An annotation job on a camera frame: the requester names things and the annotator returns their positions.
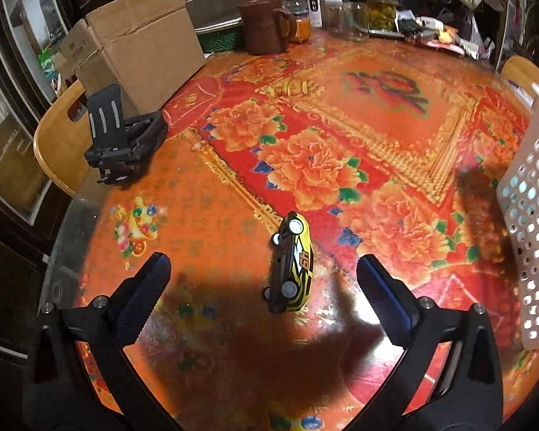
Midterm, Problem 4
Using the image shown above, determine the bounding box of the yellow black toy car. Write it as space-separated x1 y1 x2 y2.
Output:
263 211 314 314

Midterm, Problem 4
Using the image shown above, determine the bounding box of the wooden chair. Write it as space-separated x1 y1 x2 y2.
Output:
501 56 539 97
34 80 92 196

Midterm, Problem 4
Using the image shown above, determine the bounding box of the red floral tablecloth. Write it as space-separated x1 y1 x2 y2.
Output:
73 33 539 430

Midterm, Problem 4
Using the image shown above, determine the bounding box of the glass jar with pickles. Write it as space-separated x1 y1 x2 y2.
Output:
365 0 399 32

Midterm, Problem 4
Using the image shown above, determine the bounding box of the small orange sauce jar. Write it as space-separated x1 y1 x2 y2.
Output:
291 10 312 44

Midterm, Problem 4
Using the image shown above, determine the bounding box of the red envelope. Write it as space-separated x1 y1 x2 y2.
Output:
162 76 222 139

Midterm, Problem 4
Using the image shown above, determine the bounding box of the glass display cabinet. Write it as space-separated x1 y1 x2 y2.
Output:
0 0 73 228

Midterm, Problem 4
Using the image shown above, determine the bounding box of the white perforated plastic basket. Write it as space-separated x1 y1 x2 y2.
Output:
497 84 539 350

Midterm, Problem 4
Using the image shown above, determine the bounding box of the wooden chair right side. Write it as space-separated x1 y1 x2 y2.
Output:
501 56 539 97

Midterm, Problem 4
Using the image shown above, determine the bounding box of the brown ceramic mug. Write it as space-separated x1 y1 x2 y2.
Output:
238 0 297 56

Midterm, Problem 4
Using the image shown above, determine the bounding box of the brown cardboard box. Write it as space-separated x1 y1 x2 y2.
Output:
54 0 205 118

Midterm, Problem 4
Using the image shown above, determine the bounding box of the wooden chair left side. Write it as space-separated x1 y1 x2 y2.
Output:
34 80 92 196

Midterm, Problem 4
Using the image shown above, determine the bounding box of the black phone stand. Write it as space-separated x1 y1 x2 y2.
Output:
84 84 168 186

